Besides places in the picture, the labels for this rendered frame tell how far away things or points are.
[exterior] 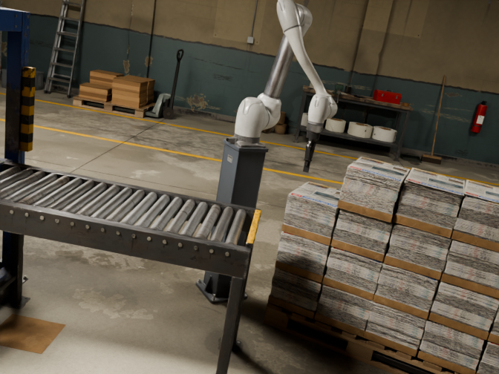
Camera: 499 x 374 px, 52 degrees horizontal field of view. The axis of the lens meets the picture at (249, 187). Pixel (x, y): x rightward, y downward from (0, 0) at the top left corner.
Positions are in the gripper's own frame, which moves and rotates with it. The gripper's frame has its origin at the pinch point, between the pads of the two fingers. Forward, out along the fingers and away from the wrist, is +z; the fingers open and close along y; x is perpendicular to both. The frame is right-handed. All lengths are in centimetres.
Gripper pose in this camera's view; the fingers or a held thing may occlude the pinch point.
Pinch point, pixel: (307, 165)
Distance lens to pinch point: 295.1
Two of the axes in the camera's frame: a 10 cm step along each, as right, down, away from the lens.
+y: 4.0, -2.0, 8.9
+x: -9.0, -2.6, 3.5
